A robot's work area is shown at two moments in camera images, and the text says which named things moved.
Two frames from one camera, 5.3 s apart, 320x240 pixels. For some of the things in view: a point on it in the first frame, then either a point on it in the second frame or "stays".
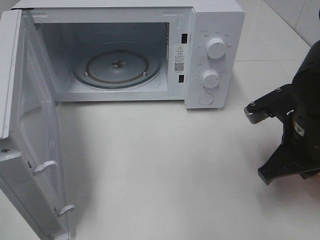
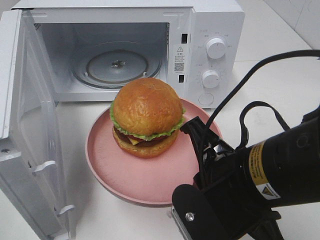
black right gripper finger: (277, 166) -> (203, 138)
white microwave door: (31, 172) stays
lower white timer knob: (210, 79) stays
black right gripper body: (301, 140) -> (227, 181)
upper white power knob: (216, 48) stays
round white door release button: (206, 99) stays
